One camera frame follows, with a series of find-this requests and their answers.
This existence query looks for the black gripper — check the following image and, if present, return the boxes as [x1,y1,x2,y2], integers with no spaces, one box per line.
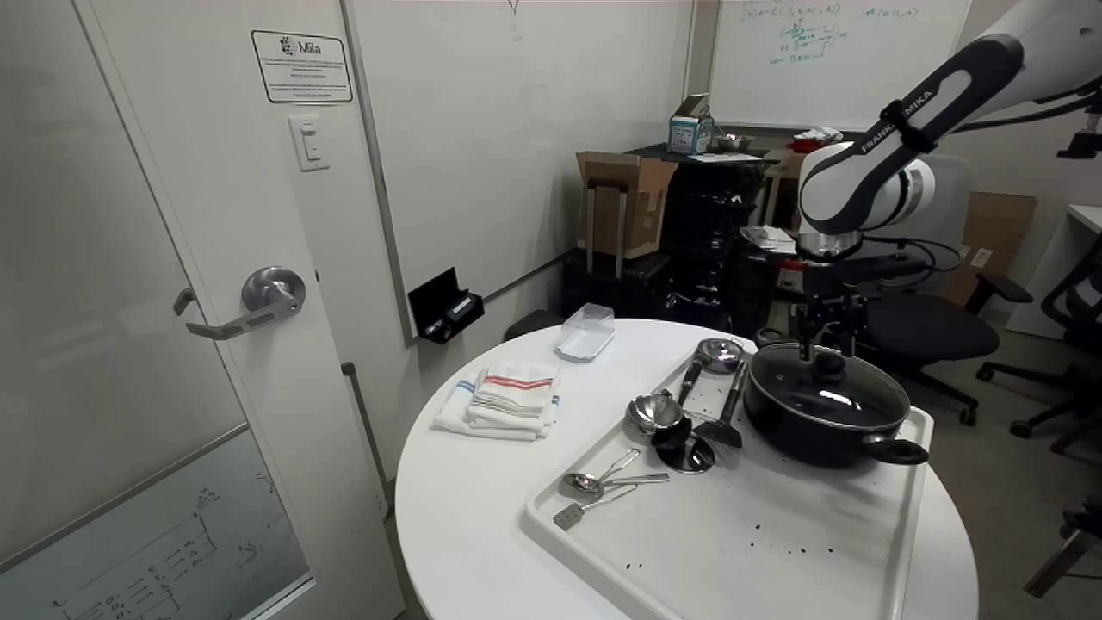
[802,273,880,356]

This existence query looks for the black cooking pot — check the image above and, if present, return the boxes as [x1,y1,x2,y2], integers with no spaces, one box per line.
[742,336,935,473]

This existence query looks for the grey office chair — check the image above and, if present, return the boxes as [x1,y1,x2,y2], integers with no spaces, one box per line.
[821,152,1037,431]

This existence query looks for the white papers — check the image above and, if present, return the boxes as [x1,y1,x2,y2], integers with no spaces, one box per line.
[738,225,802,257]

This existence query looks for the black serving spoon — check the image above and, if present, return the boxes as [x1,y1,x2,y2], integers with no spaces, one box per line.
[696,362,751,451]

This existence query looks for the black cabinet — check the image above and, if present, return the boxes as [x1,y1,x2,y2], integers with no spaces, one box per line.
[661,152,772,336]

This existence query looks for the black measuring scoop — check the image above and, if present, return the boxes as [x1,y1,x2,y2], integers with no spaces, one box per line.
[650,418,721,475]

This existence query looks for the metal measuring cup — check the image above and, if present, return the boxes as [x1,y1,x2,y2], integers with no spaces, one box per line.
[625,390,681,444]

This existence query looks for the red and white items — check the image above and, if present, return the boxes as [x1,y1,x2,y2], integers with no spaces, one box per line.
[789,124,846,156]

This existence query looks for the flat cardboard box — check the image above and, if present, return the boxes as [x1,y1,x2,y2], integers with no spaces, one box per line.
[959,190,1039,311]

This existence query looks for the black low case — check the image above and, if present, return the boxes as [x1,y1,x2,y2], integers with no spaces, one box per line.
[557,251,671,321]

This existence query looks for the open cardboard box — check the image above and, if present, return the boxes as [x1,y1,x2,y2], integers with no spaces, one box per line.
[575,149,681,261]

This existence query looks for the clear plastic container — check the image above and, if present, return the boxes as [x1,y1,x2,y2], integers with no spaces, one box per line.
[554,300,621,364]

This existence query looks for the black office chair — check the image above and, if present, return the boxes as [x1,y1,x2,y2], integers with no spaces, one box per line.
[974,235,1102,461]

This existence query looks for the blue box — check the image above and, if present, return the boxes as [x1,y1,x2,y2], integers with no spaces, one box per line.
[666,94,715,159]

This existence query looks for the white plastic tray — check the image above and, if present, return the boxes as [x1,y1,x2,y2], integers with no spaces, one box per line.
[516,334,938,620]

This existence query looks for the small whiteboard with writing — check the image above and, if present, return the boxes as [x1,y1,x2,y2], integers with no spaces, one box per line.
[706,0,979,137]

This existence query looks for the small metal measuring spoons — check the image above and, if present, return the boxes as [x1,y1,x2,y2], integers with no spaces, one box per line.
[563,451,671,507]

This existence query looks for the black stand leg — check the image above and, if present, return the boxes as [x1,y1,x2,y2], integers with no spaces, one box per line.
[1023,501,1102,600]

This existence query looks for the folded white cloth red stripe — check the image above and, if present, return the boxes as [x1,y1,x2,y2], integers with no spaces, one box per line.
[432,364,566,444]

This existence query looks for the black marker holder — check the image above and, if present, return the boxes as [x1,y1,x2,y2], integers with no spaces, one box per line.
[407,265,488,348]

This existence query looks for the white door sign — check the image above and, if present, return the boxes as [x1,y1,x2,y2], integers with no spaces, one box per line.
[248,27,358,108]

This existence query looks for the white door with glass panel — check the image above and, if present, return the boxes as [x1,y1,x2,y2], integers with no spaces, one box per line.
[0,0,407,620]

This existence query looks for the black mounting bracket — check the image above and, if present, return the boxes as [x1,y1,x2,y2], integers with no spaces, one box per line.
[1054,95,1102,163]

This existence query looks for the white light switch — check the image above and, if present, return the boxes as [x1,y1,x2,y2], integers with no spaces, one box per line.
[286,113,335,175]

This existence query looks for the silver door handle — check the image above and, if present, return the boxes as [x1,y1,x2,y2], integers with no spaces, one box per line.
[169,261,311,343]

